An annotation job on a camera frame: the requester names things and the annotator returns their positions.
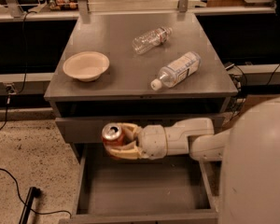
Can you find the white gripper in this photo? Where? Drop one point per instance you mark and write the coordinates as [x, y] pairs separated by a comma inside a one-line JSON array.
[[153, 141]]

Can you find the red coke can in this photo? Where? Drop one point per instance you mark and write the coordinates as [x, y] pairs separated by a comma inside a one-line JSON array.
[[113, 135]]

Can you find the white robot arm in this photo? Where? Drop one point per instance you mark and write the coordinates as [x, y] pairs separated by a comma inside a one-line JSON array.
[[249, 187]]

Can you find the grey drawer cabinet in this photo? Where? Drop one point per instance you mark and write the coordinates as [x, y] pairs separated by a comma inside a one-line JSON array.
[[124, 89]]

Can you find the grey top drawer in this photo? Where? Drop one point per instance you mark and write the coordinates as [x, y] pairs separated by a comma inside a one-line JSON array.
[[84, 130]]

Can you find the open grey middle drawer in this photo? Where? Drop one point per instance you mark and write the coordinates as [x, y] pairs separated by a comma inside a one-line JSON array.
[[173, 190]]

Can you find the white labelled water bottle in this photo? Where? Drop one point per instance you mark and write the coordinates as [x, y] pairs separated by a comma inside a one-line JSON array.
[[176, 71]]

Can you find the white paper bowl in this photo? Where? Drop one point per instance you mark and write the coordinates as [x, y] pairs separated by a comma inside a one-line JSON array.
[[86, 66]]

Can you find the clear empty plastic bottle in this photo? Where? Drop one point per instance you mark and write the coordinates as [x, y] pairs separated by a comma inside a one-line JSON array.
[[151, 39]]

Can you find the black bar on floor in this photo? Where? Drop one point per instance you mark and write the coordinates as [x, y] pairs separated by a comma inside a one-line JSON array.
[[32, 194]]

